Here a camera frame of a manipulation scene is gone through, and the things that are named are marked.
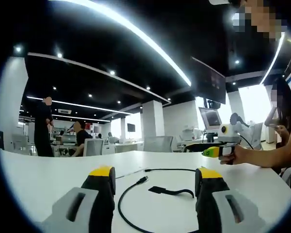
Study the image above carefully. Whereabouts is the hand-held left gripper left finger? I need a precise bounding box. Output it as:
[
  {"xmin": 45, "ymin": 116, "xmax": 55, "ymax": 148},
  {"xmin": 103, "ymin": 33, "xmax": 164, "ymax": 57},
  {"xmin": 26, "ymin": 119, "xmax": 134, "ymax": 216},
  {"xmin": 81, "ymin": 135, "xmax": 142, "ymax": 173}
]
[{"xmin": 40, "ymin": 165, "xmax": 116, "ymax": 233}]

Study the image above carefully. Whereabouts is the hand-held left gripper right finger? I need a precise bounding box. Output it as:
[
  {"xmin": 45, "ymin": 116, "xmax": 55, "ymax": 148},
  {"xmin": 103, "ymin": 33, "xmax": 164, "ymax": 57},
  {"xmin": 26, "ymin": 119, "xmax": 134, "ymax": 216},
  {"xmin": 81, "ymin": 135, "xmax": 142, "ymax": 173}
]
[{"xmin": 194, "ymin": 166, "xmax": 267, "ymax": 233}]

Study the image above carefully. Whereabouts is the black charging cable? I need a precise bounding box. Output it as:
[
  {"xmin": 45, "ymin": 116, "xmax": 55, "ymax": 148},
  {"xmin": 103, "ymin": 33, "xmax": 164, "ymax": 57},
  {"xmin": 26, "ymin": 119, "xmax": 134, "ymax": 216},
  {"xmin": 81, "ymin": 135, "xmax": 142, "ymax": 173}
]
[{"xmin": 117, "ymin": 168, "xmax": 202, "ymax": 233}]

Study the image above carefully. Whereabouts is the black Velcro strap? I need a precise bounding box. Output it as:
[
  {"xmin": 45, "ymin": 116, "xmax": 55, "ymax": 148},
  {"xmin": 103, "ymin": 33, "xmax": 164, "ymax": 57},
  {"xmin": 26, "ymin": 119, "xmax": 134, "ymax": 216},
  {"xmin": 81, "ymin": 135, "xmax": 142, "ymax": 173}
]
[{"xmin": 148, "ymin": 186, "xmax": 195, "ymax": 200}]

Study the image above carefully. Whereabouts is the white desk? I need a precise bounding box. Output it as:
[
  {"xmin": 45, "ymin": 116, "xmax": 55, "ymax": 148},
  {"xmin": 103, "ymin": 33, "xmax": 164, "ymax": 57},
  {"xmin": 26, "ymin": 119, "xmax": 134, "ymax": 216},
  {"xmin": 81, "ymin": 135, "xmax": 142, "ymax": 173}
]
[{"xmin": 0, "ymin": 148, "xmax": 291, "ymax": 233}]

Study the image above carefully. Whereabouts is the person's right hand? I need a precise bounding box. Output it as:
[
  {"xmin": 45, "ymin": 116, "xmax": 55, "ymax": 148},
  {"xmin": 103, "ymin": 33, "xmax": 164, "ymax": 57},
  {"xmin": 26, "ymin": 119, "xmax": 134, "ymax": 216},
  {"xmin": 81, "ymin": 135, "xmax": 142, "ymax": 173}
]
[{"xmin": 219, "ymin": 145, "xmax": 255, "ymax": 166}]

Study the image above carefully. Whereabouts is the desktop computer monitor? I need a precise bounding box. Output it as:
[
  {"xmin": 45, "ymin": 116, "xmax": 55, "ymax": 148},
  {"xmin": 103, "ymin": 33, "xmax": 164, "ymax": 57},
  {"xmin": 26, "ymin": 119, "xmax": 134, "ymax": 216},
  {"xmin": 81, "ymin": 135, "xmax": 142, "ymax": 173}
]
[{"xmin": 198, "ymin": 107, "xmax": 223, "ymax": 133}]

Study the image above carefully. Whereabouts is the grey mesh office chair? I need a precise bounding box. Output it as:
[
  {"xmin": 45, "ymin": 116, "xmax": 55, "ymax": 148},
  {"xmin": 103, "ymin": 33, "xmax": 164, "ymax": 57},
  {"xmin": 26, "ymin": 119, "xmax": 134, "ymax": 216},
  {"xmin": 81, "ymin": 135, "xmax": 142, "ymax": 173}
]
[{"xmin": 143, "ymin": 135, "xmax": 174, "ymax": 153}]

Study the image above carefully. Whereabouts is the white mesh office chair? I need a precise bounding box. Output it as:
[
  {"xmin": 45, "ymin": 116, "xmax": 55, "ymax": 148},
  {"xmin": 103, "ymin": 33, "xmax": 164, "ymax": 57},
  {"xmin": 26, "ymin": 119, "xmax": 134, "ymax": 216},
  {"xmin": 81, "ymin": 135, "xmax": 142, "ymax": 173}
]
[{"xmin": 82, "ymin": 138, "xmax": 105, "ymax": 157}]

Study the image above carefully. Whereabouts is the large hanging dark screen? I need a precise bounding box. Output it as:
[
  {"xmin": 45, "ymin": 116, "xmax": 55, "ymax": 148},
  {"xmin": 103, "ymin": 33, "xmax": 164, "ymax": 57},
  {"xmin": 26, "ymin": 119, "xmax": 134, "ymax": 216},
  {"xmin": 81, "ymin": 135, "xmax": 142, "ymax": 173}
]
[{"xmin": 191, "ymin": 56, "xmax": 227, "ymax": 105}]

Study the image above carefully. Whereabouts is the long ceiling light strip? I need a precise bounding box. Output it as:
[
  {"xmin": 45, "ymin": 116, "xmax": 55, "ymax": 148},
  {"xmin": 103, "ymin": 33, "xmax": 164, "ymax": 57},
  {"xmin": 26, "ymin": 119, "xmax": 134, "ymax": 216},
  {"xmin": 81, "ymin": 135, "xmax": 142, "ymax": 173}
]
[{"xmin": 48, "ymin": 0, "xmax": 193, "ymax": 87}]

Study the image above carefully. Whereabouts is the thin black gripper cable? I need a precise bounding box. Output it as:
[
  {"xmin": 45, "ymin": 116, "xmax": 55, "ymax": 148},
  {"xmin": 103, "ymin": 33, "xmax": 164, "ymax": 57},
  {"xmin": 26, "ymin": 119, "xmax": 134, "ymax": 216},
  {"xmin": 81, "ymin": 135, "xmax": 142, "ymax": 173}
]
[{"xmin": 239, "ymin": 134, "xmax": 255, "ymax": 150}]

